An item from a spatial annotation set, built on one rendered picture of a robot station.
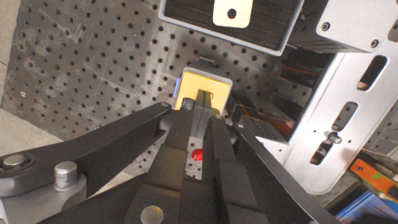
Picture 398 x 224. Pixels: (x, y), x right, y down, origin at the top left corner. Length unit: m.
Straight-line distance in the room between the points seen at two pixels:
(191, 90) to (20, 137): 2.30
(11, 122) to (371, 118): 2.52
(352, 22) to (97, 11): 0.72
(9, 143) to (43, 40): 1.78
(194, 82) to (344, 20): 0.21
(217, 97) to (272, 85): 0.53
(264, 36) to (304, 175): 0.41
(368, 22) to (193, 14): 0.23
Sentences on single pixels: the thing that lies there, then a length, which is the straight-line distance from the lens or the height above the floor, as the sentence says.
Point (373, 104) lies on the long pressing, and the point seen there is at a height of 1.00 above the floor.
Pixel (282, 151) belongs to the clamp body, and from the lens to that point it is 0.39.
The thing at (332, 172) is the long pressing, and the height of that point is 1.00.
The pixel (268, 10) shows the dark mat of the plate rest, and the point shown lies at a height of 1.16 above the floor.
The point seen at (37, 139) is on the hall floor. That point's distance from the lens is 2.31.
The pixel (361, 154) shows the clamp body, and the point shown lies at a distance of 0.63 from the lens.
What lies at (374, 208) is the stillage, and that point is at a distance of 2.44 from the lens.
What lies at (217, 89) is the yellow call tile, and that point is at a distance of 0.21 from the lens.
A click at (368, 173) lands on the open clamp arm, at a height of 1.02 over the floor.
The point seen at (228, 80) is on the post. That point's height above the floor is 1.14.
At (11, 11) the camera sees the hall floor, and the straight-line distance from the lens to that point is 2.04.
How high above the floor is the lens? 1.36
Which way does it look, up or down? 70 degrees down
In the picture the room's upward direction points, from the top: 173 degrees counter-clockwise
